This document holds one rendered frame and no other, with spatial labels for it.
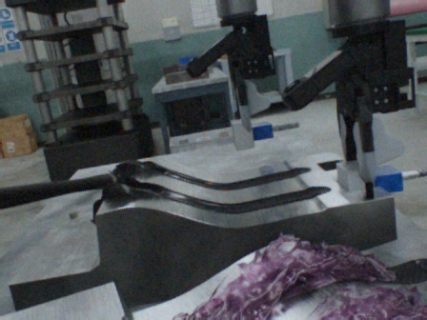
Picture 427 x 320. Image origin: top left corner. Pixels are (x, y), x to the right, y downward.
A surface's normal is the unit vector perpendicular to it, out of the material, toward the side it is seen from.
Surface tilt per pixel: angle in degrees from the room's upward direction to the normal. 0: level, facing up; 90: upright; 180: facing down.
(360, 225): 90
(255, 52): 90
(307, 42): 90
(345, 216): 90
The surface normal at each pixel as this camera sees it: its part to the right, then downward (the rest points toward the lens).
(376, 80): 0.04, 0.23
